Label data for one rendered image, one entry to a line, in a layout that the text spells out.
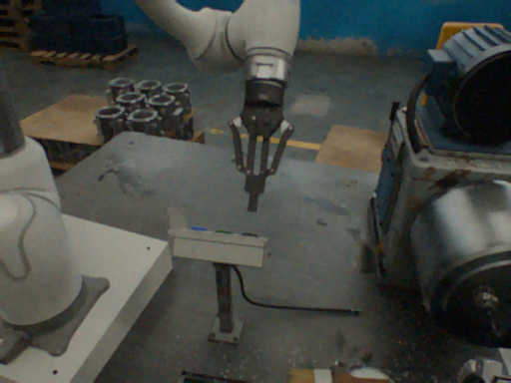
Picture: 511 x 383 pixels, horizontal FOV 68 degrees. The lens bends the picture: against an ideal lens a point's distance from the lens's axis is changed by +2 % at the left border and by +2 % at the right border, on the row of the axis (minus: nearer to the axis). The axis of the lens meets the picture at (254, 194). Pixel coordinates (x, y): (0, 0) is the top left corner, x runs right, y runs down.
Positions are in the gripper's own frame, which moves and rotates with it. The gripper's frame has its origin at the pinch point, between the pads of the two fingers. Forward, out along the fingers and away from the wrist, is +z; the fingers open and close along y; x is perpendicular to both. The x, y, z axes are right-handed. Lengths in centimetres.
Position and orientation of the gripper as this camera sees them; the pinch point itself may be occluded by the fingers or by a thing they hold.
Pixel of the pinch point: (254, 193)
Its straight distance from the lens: 71.3
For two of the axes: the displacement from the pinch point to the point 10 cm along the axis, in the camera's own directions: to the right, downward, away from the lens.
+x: 1.2, 0.5, 9.9
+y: 9.9, 1.0, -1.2
